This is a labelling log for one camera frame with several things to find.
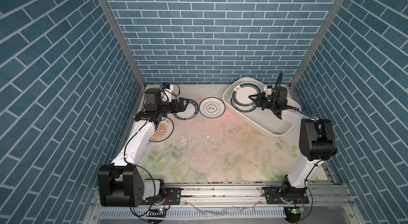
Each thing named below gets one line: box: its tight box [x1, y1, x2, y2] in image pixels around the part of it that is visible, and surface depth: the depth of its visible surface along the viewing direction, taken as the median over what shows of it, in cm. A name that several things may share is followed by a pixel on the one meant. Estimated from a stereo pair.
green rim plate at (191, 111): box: [173, 98, 199, 121], surface depth 105 cm
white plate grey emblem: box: [199, 97, 226, 119], surface depth 110 cm
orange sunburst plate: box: [149, 116, 174, 143], surface depth 98 cm
